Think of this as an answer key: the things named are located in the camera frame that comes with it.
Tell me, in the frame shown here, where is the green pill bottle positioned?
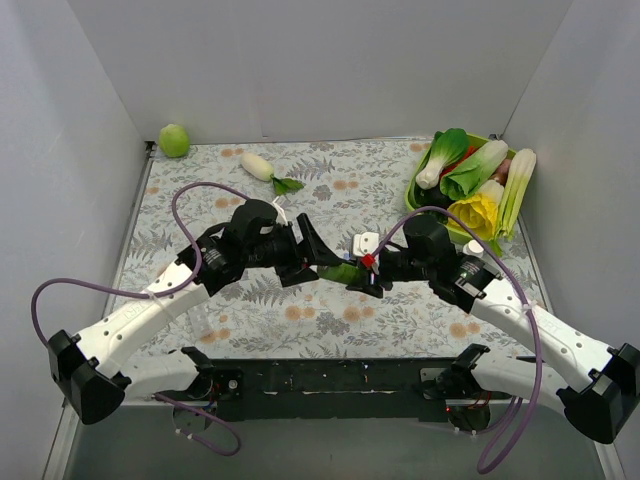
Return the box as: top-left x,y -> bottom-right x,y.
317,263 -> 367,285

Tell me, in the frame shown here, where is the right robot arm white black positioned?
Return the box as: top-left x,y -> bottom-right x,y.
347,215 -> 639,444

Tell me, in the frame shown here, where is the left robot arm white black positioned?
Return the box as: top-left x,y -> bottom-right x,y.
46,200 -> 342,425

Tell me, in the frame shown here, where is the floral table mat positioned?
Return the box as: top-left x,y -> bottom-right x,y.
119,138 -> 524,359

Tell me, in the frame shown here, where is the yellow napa cabbage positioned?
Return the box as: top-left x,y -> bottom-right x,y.
448,179 -> 504,240

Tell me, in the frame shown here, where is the white radish with leaves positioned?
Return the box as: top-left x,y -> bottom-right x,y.
240,152 -> 305,196

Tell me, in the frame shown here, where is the bok choy middle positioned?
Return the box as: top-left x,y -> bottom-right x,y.
439,140 -> 509,201

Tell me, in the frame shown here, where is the bok choy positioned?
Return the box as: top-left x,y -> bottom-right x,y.
415,128 -> 470,190
439,140 -> 509,201

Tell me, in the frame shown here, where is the green vegetable tray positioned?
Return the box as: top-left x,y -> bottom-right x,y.
405,131 -> 515,211

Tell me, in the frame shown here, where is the black base bar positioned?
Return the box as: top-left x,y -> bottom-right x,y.
154,357 -> 519,421

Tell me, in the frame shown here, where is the bok choy left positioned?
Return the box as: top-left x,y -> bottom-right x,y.
415,128 -> 470,190

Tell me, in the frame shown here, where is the pale celery stalk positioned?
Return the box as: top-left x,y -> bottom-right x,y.
489,149 -> 537,256

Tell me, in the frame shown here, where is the green round cabbage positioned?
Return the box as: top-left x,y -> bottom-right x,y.
158,124 -> 190,158

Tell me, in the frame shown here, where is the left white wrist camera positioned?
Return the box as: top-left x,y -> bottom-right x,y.
271,196 -> 289,226

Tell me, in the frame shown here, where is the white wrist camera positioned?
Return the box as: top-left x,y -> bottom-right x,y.
351,231 -> 380,258
271,196 -> 289,226

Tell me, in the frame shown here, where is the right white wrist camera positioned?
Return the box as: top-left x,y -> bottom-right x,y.
351,231 -> 380,258

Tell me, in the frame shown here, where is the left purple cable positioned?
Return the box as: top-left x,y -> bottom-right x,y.
30,181 -> 251,457

